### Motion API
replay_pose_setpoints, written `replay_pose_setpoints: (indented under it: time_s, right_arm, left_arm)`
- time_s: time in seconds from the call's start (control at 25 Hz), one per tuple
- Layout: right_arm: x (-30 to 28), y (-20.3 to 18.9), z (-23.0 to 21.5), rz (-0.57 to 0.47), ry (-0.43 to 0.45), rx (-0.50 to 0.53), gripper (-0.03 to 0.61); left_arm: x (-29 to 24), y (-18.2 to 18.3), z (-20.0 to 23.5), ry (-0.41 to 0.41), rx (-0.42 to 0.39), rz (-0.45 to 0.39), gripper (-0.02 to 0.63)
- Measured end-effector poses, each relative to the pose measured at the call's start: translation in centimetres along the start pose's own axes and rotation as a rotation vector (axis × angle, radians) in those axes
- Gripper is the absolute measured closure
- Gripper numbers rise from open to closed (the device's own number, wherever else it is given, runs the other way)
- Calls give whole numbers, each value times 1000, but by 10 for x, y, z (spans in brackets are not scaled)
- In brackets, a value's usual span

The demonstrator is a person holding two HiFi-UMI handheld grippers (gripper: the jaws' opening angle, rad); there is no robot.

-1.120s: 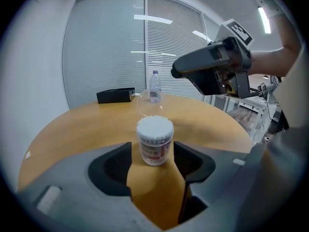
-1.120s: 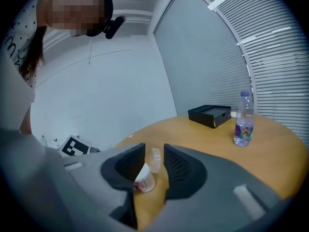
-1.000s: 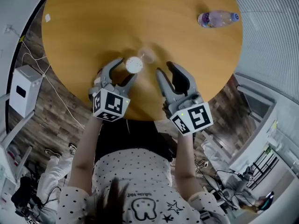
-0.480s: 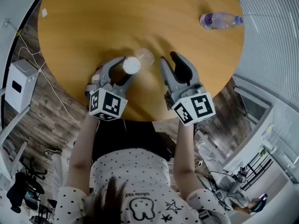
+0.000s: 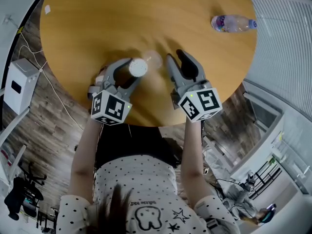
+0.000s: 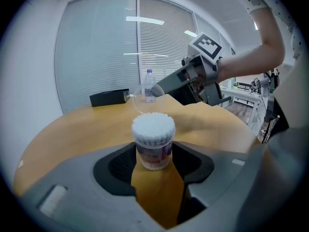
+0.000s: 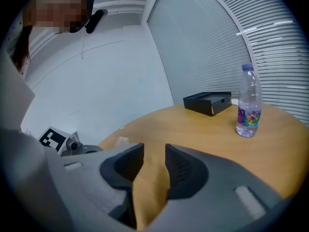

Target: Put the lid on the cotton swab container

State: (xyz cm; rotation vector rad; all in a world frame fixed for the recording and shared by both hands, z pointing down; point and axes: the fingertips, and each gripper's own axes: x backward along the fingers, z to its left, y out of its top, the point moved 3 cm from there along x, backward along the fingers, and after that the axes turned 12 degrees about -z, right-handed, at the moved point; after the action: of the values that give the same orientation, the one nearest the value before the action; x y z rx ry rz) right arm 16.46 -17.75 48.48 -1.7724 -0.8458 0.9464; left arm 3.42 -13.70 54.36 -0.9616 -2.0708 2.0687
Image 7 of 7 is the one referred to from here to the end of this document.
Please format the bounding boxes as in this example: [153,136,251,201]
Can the plastic water bottle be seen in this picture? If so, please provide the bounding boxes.
[236,62,263,138]

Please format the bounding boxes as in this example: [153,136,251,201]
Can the grey window blinds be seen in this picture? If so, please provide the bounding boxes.
[147,0,309,128]

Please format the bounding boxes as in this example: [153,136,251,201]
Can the black box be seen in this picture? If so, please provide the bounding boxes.
[183,91,232,117]

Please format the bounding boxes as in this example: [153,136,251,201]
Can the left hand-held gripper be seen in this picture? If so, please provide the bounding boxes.
[38,127,105,158]

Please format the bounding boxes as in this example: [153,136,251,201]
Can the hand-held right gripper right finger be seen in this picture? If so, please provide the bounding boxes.
[146,143,294,232]

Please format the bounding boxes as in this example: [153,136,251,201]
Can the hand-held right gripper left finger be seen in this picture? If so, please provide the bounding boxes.
[44,143,145,232]

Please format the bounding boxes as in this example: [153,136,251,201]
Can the left hand-held gripper camera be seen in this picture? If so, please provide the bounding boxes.
[65,139,84,152]

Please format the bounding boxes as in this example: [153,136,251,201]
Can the person's white dotted shirt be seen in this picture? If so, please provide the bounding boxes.
[0,11,36,132]

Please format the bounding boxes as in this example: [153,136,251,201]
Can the black head-mounted camera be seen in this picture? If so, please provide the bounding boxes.
[70,0,109,34]

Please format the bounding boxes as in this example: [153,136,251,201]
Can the person's head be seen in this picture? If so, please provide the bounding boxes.
[30,0,89,33]

